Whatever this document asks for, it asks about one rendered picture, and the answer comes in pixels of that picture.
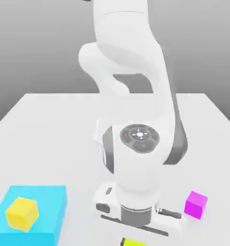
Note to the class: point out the small magenta cube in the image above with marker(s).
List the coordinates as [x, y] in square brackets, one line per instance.
[195, 205]

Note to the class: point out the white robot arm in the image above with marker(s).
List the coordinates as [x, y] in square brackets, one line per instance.
[130, 57]

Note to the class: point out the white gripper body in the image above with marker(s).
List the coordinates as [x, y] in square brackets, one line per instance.
[165, 224]

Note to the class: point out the small lime cube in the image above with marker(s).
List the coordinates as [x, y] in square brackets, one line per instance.
[135, 242]

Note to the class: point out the small yellow cube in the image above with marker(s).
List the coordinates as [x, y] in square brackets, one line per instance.
[20, 213]

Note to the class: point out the large cyan box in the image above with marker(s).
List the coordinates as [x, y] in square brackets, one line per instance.
[49, 211]

